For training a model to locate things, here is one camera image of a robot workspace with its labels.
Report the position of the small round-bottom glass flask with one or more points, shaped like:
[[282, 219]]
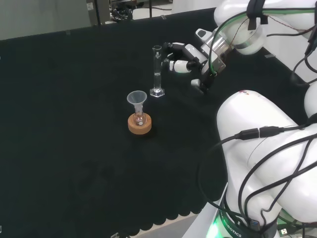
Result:
[[138, 119]]

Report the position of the clear plastic funnel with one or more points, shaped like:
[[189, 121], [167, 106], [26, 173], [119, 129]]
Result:
[[136, 98]]

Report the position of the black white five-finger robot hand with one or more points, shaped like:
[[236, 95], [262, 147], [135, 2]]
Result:
[[206, 53]]

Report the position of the black bench cloth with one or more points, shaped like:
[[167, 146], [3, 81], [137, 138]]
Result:
[[74, 124]]

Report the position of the grey metal cabinet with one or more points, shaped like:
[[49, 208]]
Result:
[[97, 12]]

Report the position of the clear glass graduated cylinder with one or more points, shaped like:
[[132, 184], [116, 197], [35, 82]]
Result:
[[157, 74]]

